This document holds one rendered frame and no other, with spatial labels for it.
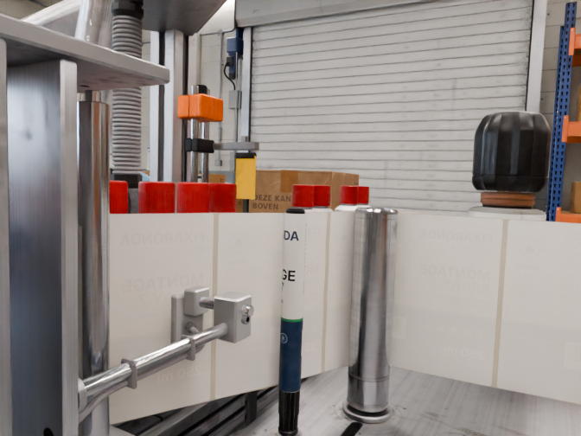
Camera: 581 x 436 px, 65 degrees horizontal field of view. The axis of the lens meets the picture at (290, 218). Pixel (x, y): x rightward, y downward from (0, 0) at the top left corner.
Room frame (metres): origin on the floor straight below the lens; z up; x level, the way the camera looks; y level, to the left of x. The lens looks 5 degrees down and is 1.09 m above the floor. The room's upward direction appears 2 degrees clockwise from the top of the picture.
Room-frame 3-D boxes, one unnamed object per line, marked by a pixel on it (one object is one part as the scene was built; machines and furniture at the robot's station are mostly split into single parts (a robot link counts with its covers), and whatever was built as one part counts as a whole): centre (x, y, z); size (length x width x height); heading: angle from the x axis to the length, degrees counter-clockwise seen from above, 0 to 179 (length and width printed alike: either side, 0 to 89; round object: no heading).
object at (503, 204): (0.55, -0.26, 1.03); 0.09 x 0.09 x 0.30
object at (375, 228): (0.41, -0.08, 0.97); 0.05 x 0.05 x 0.19
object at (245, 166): (0.59, 0.06, 1.09); 0.03 x 0.01 x 0.06; 61
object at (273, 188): (1.37, -0.05, 0.99); 0.30 x 0.24 x 0.27; 158
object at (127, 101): (0.53, 0.19, 1.18); 0.04 x 0.04 x 0.21
